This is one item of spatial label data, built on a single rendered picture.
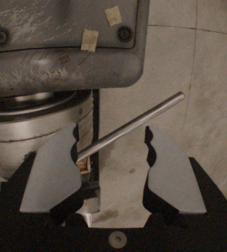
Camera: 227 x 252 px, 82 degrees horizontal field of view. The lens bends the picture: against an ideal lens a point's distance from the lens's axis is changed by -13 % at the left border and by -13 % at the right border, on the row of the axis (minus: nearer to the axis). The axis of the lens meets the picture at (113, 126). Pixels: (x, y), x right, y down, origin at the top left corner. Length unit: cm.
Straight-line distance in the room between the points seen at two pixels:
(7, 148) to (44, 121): 8
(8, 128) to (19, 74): 9
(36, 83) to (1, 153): 14
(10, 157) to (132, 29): 28
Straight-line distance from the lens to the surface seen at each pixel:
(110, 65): 22
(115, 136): 19
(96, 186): 91
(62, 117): 27
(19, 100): 30
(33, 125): 26
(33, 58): 21
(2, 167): 33
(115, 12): 22
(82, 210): 97
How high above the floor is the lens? 146
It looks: 55 degrees down
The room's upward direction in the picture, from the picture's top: 145 degrees clockwise
